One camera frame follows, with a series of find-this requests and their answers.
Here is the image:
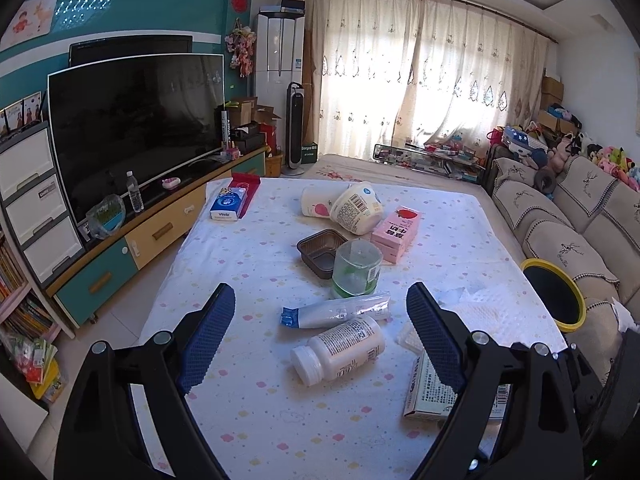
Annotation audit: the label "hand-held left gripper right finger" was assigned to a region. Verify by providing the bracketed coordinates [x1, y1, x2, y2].
[406, 282, 586, 480]

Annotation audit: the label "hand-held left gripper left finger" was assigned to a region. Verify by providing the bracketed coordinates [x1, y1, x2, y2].
[52, 282, 237, 480]

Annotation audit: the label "small clear plastic packet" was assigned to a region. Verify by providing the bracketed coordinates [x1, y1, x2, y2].
[397, 322, 426, 356]

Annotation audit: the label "white tissue paper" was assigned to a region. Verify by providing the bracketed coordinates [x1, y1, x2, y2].
[440, 286, 512, 332]

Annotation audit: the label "white medicine box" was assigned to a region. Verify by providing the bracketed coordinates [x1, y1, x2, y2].
[403, 347, 514, 424]

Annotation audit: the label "white pill bottle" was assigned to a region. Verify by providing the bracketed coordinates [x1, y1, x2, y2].
[290, 314, 387, 387]

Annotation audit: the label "white toothpaste tube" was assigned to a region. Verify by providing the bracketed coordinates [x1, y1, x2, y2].
[279, 292, 392, 330]

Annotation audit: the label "clear green plastic cup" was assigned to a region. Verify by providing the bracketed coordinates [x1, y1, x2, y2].
[330, 239, 384, 300]

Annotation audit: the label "pink milk carton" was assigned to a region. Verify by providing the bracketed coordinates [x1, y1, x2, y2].
[370, 208, 422, 264]

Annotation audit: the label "yellow rimmed black bin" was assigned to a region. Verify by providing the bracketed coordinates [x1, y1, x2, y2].
[519, 258, 587, 334]

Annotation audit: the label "brown plastic tray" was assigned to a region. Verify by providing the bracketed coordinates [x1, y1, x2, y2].
[296, 228, 350, 280]

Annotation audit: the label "white yogurt cup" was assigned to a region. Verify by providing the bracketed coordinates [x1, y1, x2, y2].
[329, 181, 385, 235]

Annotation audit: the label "white paper cup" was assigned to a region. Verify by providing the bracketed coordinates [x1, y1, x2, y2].
[300, 185, 351, 219]

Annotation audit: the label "white dotted tablecloth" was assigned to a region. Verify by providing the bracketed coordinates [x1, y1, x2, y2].
[127, 176, 569, 480]

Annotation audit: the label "teal and yellow TV cabinet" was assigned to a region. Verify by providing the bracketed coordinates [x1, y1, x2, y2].
[45, 145, 271, 328]

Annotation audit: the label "blue tissue pack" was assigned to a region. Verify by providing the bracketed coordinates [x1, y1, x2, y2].
[209, 186, 251, 222]

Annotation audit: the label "beige cushioned sofa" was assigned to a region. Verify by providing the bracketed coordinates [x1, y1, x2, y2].
[487, 154, 640, 386]

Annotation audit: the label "clear container of greens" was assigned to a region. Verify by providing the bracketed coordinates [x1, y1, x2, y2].
[86, 194, 126, 240]

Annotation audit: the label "red flat packet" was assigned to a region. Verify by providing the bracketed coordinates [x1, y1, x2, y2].
[231, 172, 262, 219]

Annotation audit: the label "clear water bottle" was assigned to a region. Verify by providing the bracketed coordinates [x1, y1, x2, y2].
[126, 171, 145, 213]

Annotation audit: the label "glass coffee table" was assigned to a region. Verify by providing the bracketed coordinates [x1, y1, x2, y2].
[372, 141, 489, 184]

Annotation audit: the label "bookshelf with books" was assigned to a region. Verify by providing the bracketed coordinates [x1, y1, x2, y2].
[0, 232, 68, 403]

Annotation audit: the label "beige floral mat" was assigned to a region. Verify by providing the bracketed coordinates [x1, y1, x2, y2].
[279, 153, 490, 197]

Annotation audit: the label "boxes on TV cabinet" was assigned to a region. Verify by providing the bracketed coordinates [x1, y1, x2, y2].
[215, 96, 282, 162]

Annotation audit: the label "white plastic drawer unit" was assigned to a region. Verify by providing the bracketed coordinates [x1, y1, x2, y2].
[0, 122, 84, 286]

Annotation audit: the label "large curved black television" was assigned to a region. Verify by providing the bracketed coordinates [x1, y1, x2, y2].
[47, 54, 226, 222]

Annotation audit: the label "black tower fan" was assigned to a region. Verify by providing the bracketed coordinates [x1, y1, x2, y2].
[285, 81, 307, 177]

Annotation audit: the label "pile of plush toys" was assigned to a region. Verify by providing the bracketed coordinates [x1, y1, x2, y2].
[487, 104, 640, 198]

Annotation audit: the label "cream embroidered curtain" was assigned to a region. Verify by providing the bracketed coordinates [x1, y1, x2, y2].
[304, 0, 551, 162]

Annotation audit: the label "stack of cardboard boxes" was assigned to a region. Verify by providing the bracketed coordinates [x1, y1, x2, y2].
[537, 75, 581, 136]

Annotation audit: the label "white standing air conditioner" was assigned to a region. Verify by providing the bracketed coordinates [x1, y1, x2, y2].
[254, 9, 306, 157]

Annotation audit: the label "hanging pink flower decoration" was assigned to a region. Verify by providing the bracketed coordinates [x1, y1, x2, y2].
[224, 18, 257, 79]

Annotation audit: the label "photo frames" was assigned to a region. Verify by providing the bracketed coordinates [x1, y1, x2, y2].
[0, 91, 44, 137]

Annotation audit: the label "cartoon wall poster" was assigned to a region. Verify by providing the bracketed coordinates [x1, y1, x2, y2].
[0, 0, 60, 49]

